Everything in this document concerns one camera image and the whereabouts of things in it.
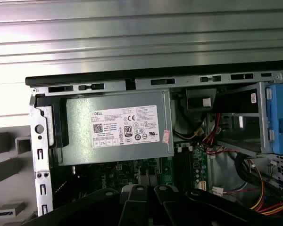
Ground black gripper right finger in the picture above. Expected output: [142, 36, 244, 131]
[153, 185, 283, 226]

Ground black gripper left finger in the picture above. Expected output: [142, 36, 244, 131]
[23, 185, 150, 226]

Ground green motherboard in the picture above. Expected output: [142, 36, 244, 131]
[72, 145, 209, 205]

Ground red inspection sticker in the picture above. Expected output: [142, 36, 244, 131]
[163, 129, 172, 144]

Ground white power supply label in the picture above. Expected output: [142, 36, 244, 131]
[92, 105, 161, 148]

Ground grey power supply unit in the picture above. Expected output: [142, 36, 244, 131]
[58, 90, 175, 167]

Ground tall grey disk bay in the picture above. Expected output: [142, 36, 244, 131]
[214, 81, 271, 157]

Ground grey parts rack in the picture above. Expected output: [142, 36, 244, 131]
[0, 126, 38, 226]

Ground black PC case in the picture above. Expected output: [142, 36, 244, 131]
[25, 68, 283, 226]

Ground white wire plug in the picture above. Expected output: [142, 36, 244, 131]
[212, 186, 225, 196]

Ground black sleeved cable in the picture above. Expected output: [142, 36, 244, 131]
[234, 152, 283, 203]

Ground orange yellow red wires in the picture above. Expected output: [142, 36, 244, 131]
[247, 159, 283, 216]

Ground red black power wires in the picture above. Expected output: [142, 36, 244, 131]
[195, 113, 227, 156]

